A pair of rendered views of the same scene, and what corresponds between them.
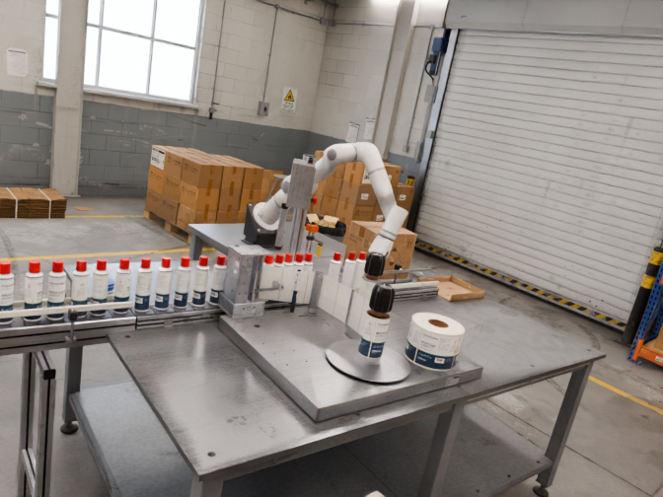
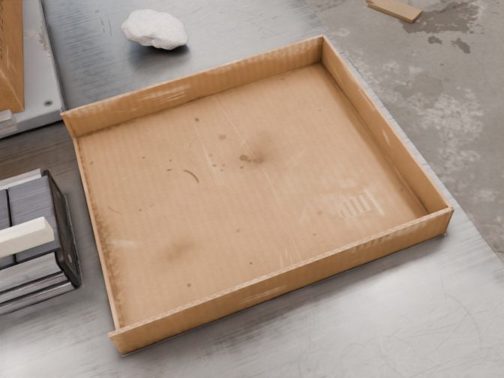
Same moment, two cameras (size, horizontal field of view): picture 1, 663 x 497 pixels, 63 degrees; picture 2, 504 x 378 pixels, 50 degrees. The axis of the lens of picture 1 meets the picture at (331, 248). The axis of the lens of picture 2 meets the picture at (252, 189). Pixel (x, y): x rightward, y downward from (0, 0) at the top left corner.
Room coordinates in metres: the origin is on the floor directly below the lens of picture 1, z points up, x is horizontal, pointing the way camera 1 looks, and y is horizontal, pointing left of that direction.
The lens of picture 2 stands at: (2.69, -0.87, 1.26)
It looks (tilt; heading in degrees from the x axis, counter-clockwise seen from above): 53 degrees down; 25
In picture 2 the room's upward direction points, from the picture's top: 7 degrees counter-clockwise
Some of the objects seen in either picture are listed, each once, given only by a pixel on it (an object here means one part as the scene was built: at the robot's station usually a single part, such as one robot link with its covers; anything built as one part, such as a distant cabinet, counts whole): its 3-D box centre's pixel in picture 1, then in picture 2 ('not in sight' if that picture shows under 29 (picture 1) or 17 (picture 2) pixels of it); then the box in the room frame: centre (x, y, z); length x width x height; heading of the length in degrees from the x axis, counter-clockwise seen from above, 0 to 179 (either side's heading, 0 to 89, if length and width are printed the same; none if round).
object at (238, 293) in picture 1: (245, 280); not in sight; (2.00, 0.31, 1.01); 0.14 x 0.13 x 0.26; 130
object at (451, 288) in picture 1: (450, 287); (238, 169); (2.98, -0.72, 0.85); 0.30 x 0.26 x 0.04; 130
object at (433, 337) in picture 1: (433, 340); not in sight; (1.91, -0.45, 0.95); 0.20 x 0.20 x 0.14
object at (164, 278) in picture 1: (163, 283); not in sight; (1.89, 0.59, 0.98); 0.05 x 0.05 x 0.20
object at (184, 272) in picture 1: (183, 282); not in sight; (1.94, 0.54, 0.98); 0.05 x 0.05 x 0.20
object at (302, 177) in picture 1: (301, 183); not in sight; (2.34, 0.18, 1.38); 0.17 x 0.10 x 0.19; 5
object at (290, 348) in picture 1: (350, 346); not in sight; (1.92, -0.14, 0.86); 0.80 x 0.67 x 0.05; 130
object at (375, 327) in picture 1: (376, 322); not in sight; (1.77, -0.21, 1.04); 0.09 x 0.09 x 0.29
